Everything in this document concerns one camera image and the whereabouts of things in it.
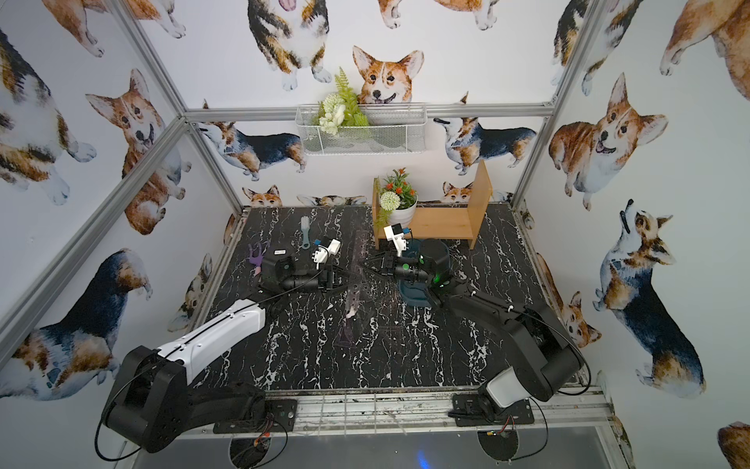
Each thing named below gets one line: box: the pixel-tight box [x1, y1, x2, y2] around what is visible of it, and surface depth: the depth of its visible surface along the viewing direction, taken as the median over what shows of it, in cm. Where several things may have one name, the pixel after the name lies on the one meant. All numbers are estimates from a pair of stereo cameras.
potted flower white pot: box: [375, 167, 419, 230], surface depth 98 cm
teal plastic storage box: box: [398, 238, 453, 306], surface depth 67 cm
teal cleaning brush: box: [300, 215, 311, 251], surface depth 116 cm
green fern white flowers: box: [312, 66, 370, 136], surface depth 82 cm
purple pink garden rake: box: [248, 243, 264, 276], surface depth 109 cm
